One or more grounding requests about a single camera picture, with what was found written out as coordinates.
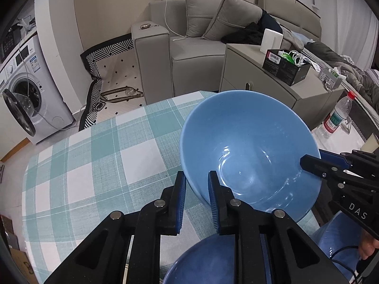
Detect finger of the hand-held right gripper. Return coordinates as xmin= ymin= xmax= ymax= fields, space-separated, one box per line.
xmin=320 ymin=150 xmax=379 ymax=170
xmin=300 ymin=154 xmax=349 ymax=182

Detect coiled white cables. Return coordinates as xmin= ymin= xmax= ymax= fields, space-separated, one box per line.
xmin=289 ymin=50 xmax=311 ymax=66

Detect grey cushion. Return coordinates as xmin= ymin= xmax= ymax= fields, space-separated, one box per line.
xmin=182 ymin=0 xmax=226 ymax=39
xmin=201 ymin=0 xmax=264 ymax=40

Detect dark navy cushion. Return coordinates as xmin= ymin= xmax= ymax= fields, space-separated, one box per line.
xmin=261 ymin=10 xmax=283 ymax=33

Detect folded patterned floor mat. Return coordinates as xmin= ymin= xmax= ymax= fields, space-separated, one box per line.
xmin=78 ymin=33 xmax=149 ymax=132

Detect plain cardboard box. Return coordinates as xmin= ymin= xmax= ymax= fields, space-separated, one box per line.
xmin=6 ymin=247 xmax=39 ymax=284

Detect grey blanket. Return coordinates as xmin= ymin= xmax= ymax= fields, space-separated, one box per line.
xmin=305 ymin=40 xmax=379 ymax=107

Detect white green tissue box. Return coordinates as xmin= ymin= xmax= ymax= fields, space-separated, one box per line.
xmin=318 ymin=67 xmax=347 ymax=89

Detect person's right hand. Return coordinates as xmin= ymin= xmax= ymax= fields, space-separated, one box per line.
xmin=358 ymin=231 xmax=379 ymax=259

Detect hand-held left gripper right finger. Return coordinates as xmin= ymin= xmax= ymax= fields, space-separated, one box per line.
xmin=208 ymin=171 xmax=349 ymax=284

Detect teal white checked tablecloth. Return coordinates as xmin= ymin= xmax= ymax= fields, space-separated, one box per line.
xmin=22 ymin=90 xmax=322 ymax=284

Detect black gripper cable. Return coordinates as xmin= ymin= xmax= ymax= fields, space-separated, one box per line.
xmin=330 ymin=245 xmax=363 ymax=284

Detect grey bedside cabinet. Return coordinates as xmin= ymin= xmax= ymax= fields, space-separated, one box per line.
xmin=219 ymin=43 xmax=345 ymax=131

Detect cable clutter pile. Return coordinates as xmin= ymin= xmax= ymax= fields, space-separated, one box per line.
xmin=9 ymin=13 xmax=37 ymax=33

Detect white washing machine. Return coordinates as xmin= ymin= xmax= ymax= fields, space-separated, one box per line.
xmin=0 ymin=31 xmax=74 ymax=145

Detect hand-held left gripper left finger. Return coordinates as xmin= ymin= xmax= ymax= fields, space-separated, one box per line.
xmin=44 ymin=171 xmax=187 ymax=284

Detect clear water bottle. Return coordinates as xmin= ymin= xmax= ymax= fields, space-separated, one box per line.
xmin=322 ymin=91 xmax=356 ymax=133

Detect grey sofa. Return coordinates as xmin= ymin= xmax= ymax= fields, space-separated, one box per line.
xmin=131 ymin=0 xmax=323 ymax=105

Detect white marble side table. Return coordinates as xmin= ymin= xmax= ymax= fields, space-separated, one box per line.
xmin=311 ymin=112 xmax=368 ymax=166

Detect black box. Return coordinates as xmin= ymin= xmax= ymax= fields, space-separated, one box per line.
xmin=262 ymin=50 xmax=311 ymax=86

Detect white charging cable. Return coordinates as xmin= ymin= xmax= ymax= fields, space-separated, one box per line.
xmin=164 ymin=0 xmax=190 ymax=42

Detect black garment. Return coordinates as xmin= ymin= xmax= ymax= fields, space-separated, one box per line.
xmin=221 ymin=22 xmax=267 ymax=45

